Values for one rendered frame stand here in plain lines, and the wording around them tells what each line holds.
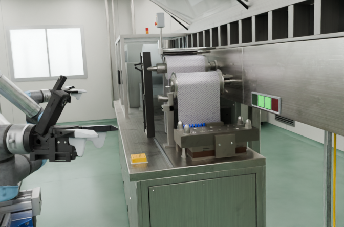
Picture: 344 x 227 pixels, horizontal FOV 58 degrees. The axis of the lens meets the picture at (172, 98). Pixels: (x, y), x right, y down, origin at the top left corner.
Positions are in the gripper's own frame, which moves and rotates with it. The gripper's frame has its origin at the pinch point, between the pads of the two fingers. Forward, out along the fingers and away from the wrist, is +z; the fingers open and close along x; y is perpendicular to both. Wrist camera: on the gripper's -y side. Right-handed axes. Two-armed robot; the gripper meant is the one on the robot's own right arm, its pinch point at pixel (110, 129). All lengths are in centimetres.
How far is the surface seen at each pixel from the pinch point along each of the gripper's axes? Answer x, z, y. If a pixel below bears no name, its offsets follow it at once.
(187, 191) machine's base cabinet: -72, 13, 36
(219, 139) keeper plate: -78, 28, 13
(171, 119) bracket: -100, 3, 5
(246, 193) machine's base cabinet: -82, 41, 40
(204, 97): -96, 21, -7
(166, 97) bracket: -98, 1, -8
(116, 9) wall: -595, -172, -208
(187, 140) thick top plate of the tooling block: -75, 13, 13
